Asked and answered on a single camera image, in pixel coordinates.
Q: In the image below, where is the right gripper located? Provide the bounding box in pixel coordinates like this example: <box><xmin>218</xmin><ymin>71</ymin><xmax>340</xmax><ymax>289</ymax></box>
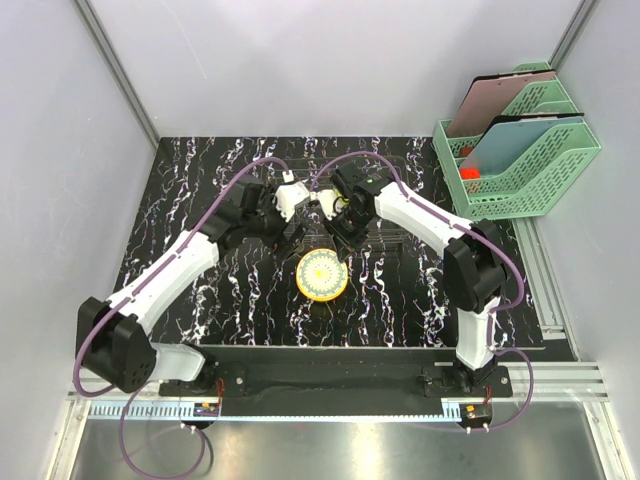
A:
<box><xmin>321</xmin><ymin>207</ymin><xmax>372</xmax><ymax>263</ymax></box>

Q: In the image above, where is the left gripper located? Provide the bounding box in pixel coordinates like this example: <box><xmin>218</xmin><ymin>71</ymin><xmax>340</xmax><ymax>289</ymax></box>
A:
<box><xmin>242</xmin><ymin>185</ymin><xmax>308</xmax><ymax>260</ymax></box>

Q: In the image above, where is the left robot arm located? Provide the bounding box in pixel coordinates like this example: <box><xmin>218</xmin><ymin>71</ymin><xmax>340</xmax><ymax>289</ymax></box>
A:
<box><xmin>73</xmin><ymin>175</ymin><xmax>310</xmax><ymax>396</ymax></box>

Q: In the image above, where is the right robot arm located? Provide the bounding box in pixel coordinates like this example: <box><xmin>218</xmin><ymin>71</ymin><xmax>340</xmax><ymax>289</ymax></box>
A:
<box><xmin>316</xmin><ymin>164</ymin><xmax>524</xmax><ymax>397</ymax></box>

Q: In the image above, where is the teal patterned yellow bowl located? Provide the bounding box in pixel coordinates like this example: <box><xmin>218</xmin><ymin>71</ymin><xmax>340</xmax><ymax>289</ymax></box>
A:
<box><xmin>295</xmin><ymin>248</ymin><xmax>349</xmax><ymax>287</ymax></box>

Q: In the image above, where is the yellow bottom bowl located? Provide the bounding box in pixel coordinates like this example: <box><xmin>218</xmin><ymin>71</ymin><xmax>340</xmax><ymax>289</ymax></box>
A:
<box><xmin>298</xmin><ymin>285</ymin><xmax>346</xmax><ymax>302</ymax></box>

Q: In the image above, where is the marble patterned table mat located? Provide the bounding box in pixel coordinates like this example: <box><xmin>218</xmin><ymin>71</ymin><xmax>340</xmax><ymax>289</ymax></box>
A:
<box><xmin>110</xmin><ymin>134</ymin><xmax>546</xmax><ymax>349</ymax></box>

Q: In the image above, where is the red cube front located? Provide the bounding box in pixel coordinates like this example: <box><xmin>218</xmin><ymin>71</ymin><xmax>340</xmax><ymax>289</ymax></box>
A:
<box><xmin>459</xmin><ymin>168</ymin><xmax>481</xmax><ymax>180</ymax></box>

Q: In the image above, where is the green file organizer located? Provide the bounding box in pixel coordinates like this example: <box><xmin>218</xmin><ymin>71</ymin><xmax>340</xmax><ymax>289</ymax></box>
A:
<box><xmin>433</xmin><ymin>62</ymin><xmax>601</xmax><ymax>220</ymax></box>

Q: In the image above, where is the blue clipboard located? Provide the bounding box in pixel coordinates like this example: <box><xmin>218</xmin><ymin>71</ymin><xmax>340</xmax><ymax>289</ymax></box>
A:
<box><xmin>459</xmin><ymin>113</ymin><xmax>584</xmax><ymax>178</ymax></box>

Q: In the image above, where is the pink clipboard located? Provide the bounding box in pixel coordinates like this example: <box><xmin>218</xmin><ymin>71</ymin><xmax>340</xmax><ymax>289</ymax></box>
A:
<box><xmin>445</xmin><ymin>69</ymin><xmax>555</xmax><ymax>138</ymax></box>

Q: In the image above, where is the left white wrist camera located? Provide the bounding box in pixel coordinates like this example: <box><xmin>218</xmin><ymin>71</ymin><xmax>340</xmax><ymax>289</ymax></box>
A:
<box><xmin>275</xmin><ymin>171</ymin><xmax>310</xmax><ymax>222</ymax></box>

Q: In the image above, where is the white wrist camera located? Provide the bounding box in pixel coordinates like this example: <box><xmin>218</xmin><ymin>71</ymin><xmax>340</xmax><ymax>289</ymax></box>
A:
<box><xmin>310</xmin><ymin>189</ymin><xmax>348</xmax><ymax>220</ymax></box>
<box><xmin>275</xmin><ymin>171</ymin><xmax>310</xmax><ymax>222</ymax></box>

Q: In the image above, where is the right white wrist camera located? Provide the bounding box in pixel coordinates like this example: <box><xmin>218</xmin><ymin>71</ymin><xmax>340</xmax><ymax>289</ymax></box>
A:
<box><xmin>310</xmin><ymin>189</ymin><xmax>348</xmax><ymax>220</ymax></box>

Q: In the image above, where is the wire dish rack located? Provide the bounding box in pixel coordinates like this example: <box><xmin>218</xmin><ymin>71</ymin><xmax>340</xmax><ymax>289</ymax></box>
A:
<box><xmin>242</xmin><ymin>151</ymin><xmax>409</xmax><ymax>225</ymax></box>

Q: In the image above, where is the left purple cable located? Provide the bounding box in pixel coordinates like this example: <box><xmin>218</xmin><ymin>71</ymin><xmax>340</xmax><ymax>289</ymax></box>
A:
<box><xmin>72</xmin><ymin>156</ymin><xmax>291</xmax><ymax>479</ymax></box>

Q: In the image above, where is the purple cable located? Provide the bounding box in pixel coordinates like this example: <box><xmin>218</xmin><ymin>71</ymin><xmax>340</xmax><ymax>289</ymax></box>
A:
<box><xmin>72</xmin><ymin>156</ymin><xmax>291</xmax><ymax>479</ymax></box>
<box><xmin>309</xmin><ymin>150</ymin><xmax>534</xmax><ymax>432</ymax></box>

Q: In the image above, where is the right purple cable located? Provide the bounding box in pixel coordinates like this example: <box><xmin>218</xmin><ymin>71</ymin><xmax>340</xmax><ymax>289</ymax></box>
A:
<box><xmin>309</xmin><ymin>150</ymin><xmax>534</xmax><ymax>432</ymax></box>

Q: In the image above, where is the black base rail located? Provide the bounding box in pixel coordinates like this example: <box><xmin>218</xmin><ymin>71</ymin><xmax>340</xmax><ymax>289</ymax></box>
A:
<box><xmin>149</xmin><ymin>345</ymin><xmax>521</xmax><ymax>421</ymax></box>

